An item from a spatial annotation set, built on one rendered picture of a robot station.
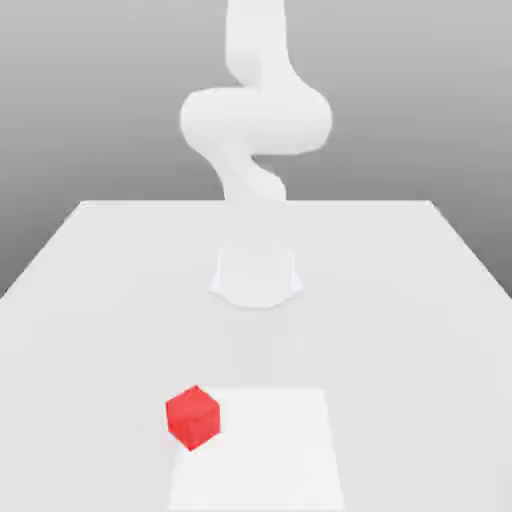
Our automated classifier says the small red cube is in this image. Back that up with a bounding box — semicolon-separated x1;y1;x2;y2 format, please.
164;384;222;453

